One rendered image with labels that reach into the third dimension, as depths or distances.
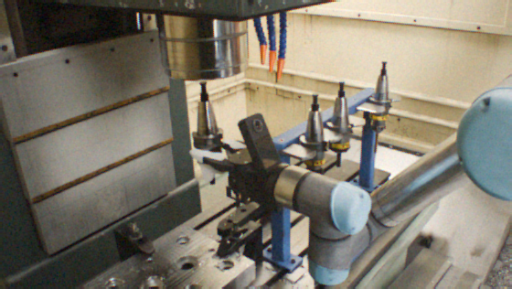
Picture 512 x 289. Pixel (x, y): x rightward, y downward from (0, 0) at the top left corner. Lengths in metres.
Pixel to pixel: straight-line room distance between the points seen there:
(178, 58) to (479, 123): 0.48
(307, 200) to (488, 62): 1.04
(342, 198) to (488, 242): 0.94
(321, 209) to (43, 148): 0.72
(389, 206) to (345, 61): 1.11
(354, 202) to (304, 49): 1.31
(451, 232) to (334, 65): 0.80
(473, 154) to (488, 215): 1.13
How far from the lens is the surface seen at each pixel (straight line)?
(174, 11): 0.69
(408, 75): 1.73
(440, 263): 1.47
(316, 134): 0.97
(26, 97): 1.13
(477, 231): 1.61
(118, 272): 1.03
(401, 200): 0.79
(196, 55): 0.75
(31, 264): 1.33
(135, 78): 1.27
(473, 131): 0.52
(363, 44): 1.79
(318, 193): 0.72
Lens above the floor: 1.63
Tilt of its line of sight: 24 degrees down
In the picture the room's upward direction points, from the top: 2 degrees counter-clockwise
